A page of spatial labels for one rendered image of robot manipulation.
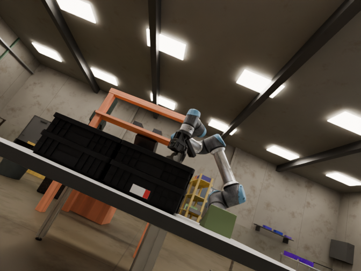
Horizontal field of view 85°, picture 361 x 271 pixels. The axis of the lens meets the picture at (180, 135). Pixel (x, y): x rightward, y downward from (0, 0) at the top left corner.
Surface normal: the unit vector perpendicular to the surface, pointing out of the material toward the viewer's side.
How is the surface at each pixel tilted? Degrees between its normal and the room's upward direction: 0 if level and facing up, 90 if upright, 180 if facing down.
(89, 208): 90
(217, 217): 90
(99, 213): 90
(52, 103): 90
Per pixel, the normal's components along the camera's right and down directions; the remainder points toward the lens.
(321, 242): 0.11, -0.32
